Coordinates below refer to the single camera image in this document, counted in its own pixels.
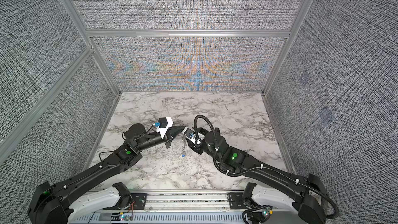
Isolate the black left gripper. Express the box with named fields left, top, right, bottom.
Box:
left=137, top=126, right=185, bottom=153

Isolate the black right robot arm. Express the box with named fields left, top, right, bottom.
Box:
left=184, top=128, right=340, bottom=224

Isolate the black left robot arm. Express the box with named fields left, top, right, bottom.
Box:
left=27, top=122, right=185, bottom=224

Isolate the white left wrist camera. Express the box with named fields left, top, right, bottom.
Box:
left=153, top=117, right=173, bottom=139

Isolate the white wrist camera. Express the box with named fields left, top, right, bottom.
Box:
left=153, top=117, right=173, bottom=139
left=183, top=127, right=201, bottom=145

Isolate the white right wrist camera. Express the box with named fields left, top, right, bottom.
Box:
left=183, top=127, right=201, bottom=145

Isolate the black corrugated cable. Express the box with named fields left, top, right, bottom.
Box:
left=193, top=114, right=340, bottom=219

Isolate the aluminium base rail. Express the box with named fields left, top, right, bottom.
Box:
left=68, top=187, right=251, bottom=224

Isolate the aluminium enclosure frame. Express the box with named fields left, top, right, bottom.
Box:
left=0, top=0, right=325, bottom=190

